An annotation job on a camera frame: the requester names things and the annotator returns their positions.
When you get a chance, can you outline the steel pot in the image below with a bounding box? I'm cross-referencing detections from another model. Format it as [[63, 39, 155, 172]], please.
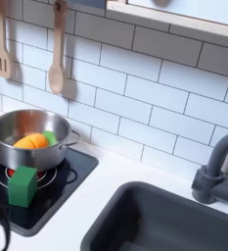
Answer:
[[0, 108, 83, 173]]

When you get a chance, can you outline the green block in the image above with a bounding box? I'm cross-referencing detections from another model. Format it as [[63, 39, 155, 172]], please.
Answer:
[[7, 165, 39, 209]]

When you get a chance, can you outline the wooden spoon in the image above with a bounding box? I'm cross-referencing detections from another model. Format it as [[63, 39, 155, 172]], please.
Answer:
[[47, 0, 68, 96]]

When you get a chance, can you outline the black stove top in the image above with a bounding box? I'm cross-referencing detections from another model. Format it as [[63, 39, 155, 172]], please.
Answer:
[[0, 116, 100, 238]]

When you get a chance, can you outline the orange toy carrot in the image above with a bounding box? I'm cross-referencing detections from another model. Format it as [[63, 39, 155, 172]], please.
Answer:
[[12, 129, 59, 151]]

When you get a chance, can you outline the dark grey sink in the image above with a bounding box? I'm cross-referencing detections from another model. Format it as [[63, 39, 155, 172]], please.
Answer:
[[80, 180, 228, 251]]

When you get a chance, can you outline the dark grey tap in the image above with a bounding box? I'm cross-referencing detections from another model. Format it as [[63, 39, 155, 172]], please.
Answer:
[[190, 130, 228, 206]]

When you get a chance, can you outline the grey extractor hood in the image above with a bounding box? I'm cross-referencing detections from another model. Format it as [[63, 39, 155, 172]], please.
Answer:
[[66, 0, 107, 10]]

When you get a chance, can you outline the wooden slotted spatula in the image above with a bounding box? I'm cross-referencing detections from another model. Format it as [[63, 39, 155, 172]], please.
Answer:
[[0, 0, 14, 79]]

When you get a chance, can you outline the wooden kitchen frame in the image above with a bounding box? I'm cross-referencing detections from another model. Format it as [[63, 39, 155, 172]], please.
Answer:
[[105, 0, 228, 41]]

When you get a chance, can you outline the thin black cable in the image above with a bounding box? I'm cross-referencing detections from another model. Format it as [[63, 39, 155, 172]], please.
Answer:
[[0, 190, 12, 251]]

